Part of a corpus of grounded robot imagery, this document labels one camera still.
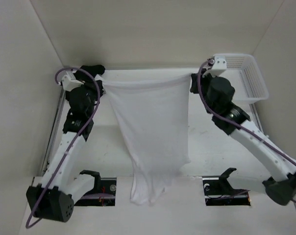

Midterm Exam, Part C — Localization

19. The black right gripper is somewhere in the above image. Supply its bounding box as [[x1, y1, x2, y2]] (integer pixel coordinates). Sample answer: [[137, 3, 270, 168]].
[[190, 68, 220, 114]]

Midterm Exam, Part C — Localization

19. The white tank top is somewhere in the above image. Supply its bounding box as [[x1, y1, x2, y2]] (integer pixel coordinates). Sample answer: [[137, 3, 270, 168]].
[[102, 75, 190, 205]]

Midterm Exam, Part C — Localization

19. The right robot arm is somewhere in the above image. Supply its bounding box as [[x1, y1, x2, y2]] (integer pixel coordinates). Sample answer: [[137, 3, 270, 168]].
[[190, 73, 296, 206]]

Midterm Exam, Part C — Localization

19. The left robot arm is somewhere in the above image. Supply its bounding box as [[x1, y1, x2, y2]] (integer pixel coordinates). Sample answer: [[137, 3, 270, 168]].
[[26, 73, 103, 228]]

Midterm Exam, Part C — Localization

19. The white plastic basket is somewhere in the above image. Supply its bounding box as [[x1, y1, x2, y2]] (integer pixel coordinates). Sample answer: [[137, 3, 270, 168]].
[[214, 53, 269, 106]]

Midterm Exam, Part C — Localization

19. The metal rail left edge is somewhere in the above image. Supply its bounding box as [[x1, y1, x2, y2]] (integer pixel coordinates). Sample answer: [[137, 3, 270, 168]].
[[38, 90, 65, 176]]

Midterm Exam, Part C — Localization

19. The metal rail edge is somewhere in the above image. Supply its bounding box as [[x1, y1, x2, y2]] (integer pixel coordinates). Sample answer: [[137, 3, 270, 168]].
[[249, 104, 264, 133], [38, 90, 65, 176]]

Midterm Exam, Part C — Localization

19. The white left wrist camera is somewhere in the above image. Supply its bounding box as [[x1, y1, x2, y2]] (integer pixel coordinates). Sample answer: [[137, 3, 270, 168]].
[[61, 71, 83, 92]]

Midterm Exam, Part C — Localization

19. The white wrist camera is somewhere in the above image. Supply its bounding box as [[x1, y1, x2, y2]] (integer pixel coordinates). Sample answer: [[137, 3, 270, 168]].
[[61, 71, 83, 92], [203, 55, 227, 77]]

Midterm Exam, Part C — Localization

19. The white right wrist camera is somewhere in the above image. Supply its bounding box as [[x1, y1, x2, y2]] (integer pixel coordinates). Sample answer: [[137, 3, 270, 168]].
[[203, 55, 227, 77]]

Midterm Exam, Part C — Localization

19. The metal rail right edge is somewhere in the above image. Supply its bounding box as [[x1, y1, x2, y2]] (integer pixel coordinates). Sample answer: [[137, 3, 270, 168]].
[[249, 104, 264, 133]]

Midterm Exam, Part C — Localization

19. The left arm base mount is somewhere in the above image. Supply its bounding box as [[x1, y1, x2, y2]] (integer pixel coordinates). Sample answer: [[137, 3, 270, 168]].
[[74, 178, 117, 207]]

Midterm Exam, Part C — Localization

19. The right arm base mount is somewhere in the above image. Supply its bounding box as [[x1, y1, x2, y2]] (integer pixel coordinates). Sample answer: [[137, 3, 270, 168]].
[[202, 167, 251, 206]]

